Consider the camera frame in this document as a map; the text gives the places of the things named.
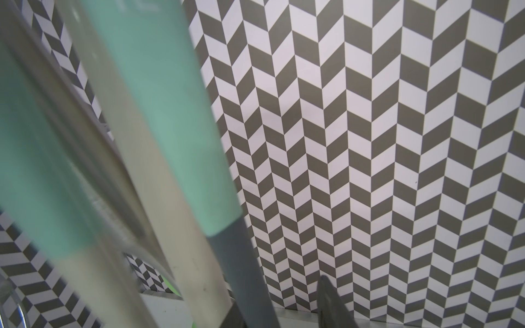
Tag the cream utensil rack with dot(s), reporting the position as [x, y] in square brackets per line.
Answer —
[132, 175]

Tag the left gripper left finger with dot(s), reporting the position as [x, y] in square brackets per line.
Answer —
[234, 318]

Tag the chrome wire mug tree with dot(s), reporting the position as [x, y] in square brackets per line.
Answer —
[13, 311]

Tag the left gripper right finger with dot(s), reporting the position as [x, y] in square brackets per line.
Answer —
[332, 312]

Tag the green plastic goblet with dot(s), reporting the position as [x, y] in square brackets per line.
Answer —
[170, 283]

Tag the grey spatula mint handle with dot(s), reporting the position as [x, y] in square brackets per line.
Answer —
[151, 45]

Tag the cream wide turner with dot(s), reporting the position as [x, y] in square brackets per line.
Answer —
[42, 195]

